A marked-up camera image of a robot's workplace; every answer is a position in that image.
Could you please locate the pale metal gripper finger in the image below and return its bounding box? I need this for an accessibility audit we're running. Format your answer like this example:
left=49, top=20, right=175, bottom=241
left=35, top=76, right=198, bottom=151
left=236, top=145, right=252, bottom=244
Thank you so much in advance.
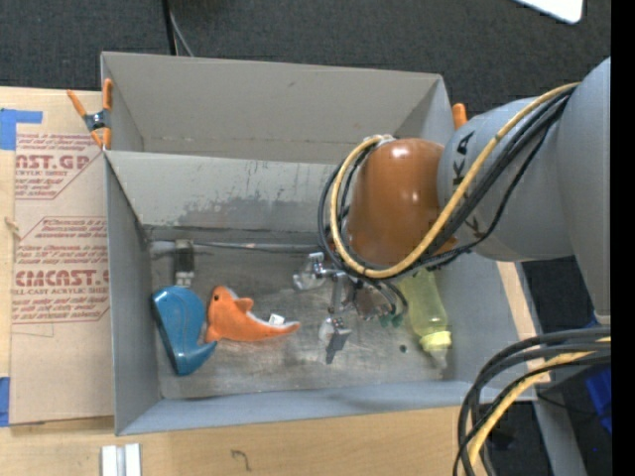
left=291, top=252, right=344, bottom=293
left=317, top=316, right=354, bottom=366

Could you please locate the yellow clear plastic bottle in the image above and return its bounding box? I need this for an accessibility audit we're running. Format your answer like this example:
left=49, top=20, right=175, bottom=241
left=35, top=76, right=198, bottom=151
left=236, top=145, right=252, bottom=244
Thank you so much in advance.
left=398, top=267, right=454, bottom=369

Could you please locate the grey metal bin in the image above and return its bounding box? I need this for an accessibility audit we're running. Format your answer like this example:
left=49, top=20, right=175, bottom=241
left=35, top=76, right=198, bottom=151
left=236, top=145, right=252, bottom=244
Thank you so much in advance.
left=100, top=51, right=535, bottom=437

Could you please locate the orange toy fish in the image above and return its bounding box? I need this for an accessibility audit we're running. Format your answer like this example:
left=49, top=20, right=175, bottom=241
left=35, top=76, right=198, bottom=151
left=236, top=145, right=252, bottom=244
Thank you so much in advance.
left=203, top=285, right=303, bottom=345

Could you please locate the blue toy whale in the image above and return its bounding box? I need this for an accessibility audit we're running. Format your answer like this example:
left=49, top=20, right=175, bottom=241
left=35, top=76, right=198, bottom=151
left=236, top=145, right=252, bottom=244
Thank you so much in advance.
left=151, top=286, right=219, bottom=378

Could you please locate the brown cardboard board, red print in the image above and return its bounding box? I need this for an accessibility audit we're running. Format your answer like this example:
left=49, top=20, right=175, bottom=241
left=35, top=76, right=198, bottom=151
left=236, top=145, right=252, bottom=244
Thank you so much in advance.
left=0, top=85, right=117, bottom=426

